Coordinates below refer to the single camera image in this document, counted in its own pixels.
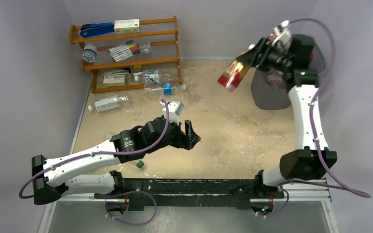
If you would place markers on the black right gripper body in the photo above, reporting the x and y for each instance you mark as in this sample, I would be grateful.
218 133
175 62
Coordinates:
258 54

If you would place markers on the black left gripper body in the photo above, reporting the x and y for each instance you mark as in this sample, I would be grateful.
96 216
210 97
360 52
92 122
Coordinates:
174 139

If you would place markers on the green label water bottle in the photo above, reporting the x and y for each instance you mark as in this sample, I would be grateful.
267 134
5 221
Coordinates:
139 164

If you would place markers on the red label tea bottle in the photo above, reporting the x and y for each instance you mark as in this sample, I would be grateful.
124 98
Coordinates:
234 74

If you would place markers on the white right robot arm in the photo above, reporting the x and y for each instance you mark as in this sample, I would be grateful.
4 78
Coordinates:
311 158

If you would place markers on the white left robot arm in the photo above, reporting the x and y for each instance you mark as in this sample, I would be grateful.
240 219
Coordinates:
55 178

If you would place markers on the grey mesh waste bin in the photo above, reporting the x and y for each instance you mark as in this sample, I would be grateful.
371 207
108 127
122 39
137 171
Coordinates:
268 88

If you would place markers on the clear bottle white label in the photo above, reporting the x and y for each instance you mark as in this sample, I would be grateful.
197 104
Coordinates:
109 103

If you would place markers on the clear bottle blue label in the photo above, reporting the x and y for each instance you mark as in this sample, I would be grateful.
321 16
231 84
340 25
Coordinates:
165 89

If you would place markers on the blue white label bottle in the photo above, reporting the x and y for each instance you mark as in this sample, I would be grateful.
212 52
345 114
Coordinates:
153 76

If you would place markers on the green white carton box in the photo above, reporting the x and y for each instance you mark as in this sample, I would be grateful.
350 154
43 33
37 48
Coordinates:
116 79

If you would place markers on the wooden shelf rack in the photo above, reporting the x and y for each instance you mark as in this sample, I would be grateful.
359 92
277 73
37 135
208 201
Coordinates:
159 49

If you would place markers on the pack of coloured markers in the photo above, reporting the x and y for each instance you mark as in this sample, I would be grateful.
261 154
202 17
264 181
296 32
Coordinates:
124 51

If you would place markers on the white tape roll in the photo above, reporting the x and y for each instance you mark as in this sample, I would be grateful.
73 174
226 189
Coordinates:
90 52

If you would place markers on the white red box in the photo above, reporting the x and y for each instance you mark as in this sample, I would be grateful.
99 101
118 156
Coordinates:
127 26

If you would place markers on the blue stapler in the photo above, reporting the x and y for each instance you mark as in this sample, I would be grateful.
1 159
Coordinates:
96 29

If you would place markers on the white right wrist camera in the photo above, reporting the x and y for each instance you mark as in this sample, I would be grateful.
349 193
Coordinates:
281 33

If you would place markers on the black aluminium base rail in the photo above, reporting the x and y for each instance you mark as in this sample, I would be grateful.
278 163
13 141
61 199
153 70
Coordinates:
235 193

